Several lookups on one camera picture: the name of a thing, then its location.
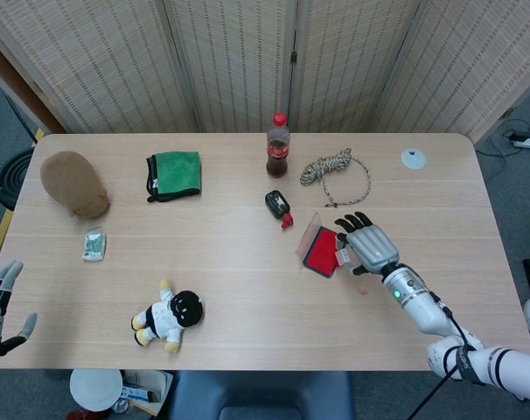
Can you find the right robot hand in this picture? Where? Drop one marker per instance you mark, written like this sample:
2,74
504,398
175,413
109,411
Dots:
374,247

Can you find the white label tag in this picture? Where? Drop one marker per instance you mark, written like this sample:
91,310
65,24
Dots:
343,256

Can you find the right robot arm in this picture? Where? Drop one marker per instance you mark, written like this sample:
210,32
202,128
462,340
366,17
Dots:
427,312

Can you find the red case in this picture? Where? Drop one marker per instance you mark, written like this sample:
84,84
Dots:
322,249

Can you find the white round grommet cover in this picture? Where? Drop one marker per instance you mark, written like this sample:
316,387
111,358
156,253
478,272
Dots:
413,159

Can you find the black red small device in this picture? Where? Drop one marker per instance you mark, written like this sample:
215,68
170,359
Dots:
276,203

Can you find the white round lid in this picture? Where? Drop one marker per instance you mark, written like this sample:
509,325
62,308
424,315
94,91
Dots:
94,389

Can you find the small green white packet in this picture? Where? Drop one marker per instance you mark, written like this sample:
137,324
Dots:
93,247

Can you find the cola bottle red cap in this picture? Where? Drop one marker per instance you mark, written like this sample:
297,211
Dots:
278,153

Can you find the brown plush toy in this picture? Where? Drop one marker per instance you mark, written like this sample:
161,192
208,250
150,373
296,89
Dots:
72,181

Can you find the open cardboard box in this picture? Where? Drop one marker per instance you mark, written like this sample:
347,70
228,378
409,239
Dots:
153,389

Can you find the blue chair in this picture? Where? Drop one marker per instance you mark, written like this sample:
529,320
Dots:
260,394

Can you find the black white plush doll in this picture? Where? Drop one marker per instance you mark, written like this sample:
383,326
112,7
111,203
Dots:
177,312

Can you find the green folded cloth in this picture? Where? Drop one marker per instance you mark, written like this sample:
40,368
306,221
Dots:
177,172

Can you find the woven folding screen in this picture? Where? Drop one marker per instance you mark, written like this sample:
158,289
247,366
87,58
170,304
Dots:
116,65

